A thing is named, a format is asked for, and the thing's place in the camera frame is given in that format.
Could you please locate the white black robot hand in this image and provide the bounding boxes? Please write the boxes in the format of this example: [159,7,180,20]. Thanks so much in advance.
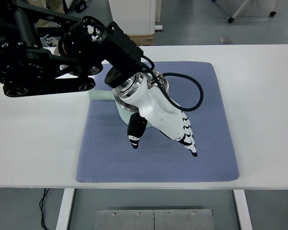
[113,71,197,157]

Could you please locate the wheeled chair base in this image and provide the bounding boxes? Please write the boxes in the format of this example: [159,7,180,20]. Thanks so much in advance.
[216,0,277,23]

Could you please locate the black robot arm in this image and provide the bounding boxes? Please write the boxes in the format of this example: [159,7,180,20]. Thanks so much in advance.
[0,0,144,97]

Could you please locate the metal floor socket plate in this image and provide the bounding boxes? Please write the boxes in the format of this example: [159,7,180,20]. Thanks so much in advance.
[219,36,234,45]

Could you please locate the person in khaki trousers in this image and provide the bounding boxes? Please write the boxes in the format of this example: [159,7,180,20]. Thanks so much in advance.
[32,0,65,47]

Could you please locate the blue quilted mat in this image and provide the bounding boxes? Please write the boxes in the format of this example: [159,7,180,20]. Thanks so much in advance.
[76,61,240,183]

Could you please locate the white cabinet pedestal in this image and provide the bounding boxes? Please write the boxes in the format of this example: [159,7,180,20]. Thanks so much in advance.
[108,0,162,35]

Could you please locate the black floor cable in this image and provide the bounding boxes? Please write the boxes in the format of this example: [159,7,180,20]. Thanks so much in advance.
[39,188,51,230]

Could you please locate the green pot with handle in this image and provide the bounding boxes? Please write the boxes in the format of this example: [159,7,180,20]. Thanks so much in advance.
[89,72,176,130]

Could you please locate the left white table leg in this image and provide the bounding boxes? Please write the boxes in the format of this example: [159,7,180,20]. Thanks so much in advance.
[55,188,75,230]

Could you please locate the right white table leg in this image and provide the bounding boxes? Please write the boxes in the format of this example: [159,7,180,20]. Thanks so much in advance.
[233,190,253,230]

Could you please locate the cardboard box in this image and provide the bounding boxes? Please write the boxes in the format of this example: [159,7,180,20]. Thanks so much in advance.
[129,34,154,46]

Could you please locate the metal base plate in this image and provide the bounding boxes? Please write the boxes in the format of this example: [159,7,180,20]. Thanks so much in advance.
[95,209,215,230]

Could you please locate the white table leg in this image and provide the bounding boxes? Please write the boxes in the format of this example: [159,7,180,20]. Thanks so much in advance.
[233,190,253,230]
[55,188,75,230]

